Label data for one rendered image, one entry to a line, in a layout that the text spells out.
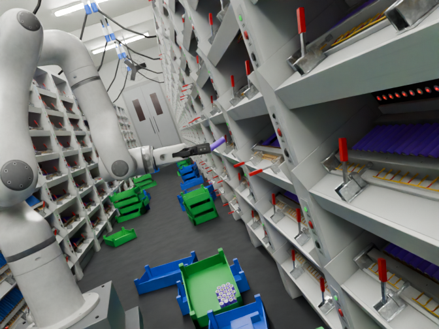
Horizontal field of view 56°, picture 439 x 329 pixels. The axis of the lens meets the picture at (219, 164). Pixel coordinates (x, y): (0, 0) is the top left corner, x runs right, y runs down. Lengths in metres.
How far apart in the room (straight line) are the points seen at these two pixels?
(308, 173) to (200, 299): 1.08
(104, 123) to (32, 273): 0.44
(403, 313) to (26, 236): 0.80
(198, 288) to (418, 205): 1.38
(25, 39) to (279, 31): 0.64
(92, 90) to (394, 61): 0.98
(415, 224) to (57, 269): 0.83
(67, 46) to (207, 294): 1.08
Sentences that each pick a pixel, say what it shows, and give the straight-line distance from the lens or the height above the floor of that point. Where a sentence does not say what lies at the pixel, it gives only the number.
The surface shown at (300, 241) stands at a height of 0.35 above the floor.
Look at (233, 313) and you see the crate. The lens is 1.59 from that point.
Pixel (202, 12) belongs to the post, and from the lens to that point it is 1.52.
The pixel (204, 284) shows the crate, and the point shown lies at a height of 0.08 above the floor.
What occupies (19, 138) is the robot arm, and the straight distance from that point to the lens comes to 1.09.
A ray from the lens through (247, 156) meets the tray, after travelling 1.48.
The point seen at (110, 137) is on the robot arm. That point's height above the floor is 0.77.
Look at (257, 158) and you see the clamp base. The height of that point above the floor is 0.56.
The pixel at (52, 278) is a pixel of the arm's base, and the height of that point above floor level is 0.50.
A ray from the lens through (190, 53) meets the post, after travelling 2.19.
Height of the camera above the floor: 0.72
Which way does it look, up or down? 6 degrees down
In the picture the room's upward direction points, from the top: 20 degrees counter-clockwise
